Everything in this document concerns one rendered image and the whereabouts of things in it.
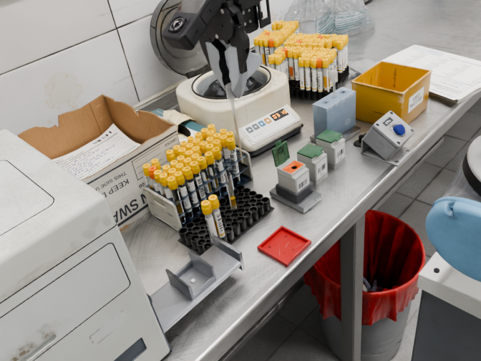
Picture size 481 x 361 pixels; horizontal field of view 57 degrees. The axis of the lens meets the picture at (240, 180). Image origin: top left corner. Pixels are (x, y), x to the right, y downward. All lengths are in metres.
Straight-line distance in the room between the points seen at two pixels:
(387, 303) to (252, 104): 0.67
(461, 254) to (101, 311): 0.41
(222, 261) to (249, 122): 0.41
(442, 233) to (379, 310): 0.84
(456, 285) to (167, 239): 0.49
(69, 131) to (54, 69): 0.15
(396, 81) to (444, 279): 0.61
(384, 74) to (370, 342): 0.81
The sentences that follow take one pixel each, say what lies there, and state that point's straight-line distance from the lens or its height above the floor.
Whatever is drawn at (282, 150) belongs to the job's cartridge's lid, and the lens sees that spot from 0.85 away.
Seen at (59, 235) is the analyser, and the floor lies 1.16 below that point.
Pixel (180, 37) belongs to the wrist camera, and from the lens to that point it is 0.59.
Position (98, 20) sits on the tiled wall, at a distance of 1.17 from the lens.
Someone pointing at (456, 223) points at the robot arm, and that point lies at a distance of 0.51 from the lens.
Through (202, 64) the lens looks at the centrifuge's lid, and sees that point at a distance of 1.26.
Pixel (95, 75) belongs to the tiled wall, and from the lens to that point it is 1.18.
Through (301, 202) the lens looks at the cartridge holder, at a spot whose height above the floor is 0.89.
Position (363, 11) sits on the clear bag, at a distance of 1.68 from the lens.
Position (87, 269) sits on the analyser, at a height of 1.10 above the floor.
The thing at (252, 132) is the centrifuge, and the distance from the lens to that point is 1.02.
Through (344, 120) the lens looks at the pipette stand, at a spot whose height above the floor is 0.92.
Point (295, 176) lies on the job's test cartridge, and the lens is 0.83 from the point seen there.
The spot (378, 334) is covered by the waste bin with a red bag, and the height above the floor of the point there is 0.21.
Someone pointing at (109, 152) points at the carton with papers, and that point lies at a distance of 1.05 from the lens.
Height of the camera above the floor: 1.44
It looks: 36 degrees down
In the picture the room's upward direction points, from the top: 10 degrees counter-clockwise
